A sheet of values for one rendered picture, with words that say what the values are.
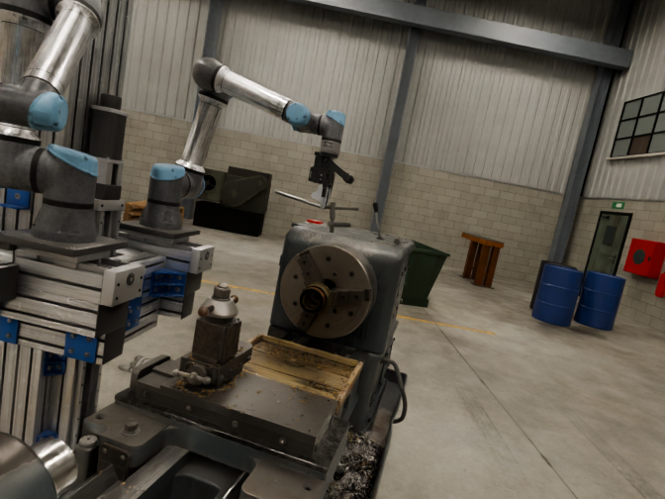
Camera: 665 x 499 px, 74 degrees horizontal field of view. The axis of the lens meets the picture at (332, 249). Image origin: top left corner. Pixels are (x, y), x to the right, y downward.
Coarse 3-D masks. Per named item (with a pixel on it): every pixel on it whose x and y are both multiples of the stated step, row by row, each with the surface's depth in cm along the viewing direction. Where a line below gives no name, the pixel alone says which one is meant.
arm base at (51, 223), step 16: (48, 208) 110; (64, 208) 110; (80, 208) 112; (48, 224) 109; (64, 224) 110; (80, 224) 112; (48, 240) 109; (64, 240) 110; (80, 240) 112; (96, 240) 118
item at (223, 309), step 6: (210, 300) 90; (216, 300) 90; (204, 306) 90; (216, 306) 89; (222, 306) 90; (228, 306) 90; (234, 306) 92; (210, 312) 89; (216, 312) 89; (222, 312) 89; (228, 312) 90; (234, 312) 91
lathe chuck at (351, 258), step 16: (320, 256) 145; (336, 256) 143; (352, 256) 142; (288, 272) 148; (336, 272) 144; (352, 272) 142; (368, 272) 144; (288, 288) 148; (304, 288) 147; (368, 288) 141; (288, 304) 149; (336, 304) 144; (352, 304) 143; (368, 304) 142; (320, 320) 146; (336, 320) 145; (352, 320) 144; (320, 336) 147; (336, 336) 145
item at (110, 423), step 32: (96, 416) 85; (128, 416) 86; (160, 416) 87; (192, 416) 87; (128, 448) 78; (160, 448) 85; (192, 448) 86; (224, 448) 84; (256, 448) 82; (320, 448) 85; (256, 480) 76; (288, 480) 78; (320, 480) 79
